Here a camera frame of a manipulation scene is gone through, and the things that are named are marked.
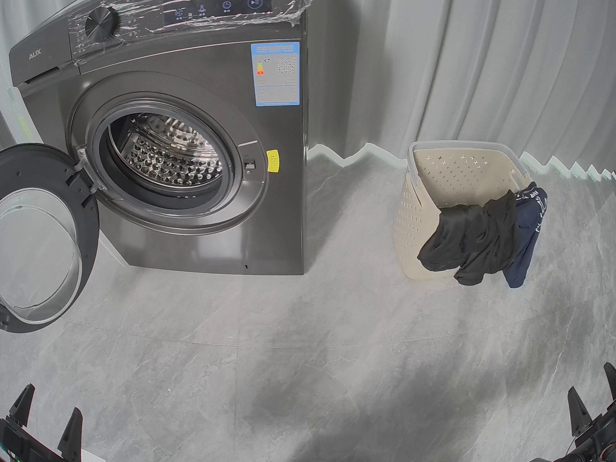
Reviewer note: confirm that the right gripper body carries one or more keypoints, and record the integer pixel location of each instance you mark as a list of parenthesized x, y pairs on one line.
[(596, 443)]

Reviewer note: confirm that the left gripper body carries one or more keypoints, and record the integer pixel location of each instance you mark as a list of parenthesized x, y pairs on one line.
[(24, 445)]

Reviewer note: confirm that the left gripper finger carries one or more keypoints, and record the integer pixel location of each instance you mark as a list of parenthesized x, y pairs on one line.
[(72, 441), (21, 414)]

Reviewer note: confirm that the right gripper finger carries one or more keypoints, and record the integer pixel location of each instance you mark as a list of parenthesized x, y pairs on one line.
[(580, 416), (611, 383)]

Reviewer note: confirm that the washing machine door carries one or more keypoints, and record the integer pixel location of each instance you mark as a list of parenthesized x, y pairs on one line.
[(48, 171)]

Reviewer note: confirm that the cream laundry basket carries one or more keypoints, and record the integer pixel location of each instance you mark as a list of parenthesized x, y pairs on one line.
[(418, 219)]

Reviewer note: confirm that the grey washing machine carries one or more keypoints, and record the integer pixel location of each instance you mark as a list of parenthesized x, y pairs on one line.
[(202, 113)]

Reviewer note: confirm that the dark blue garment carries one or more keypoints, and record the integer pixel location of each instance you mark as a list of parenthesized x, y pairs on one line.
[(525, 229)]

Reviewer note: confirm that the black garment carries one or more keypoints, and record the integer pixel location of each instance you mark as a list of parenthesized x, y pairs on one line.
[(476, 238)]

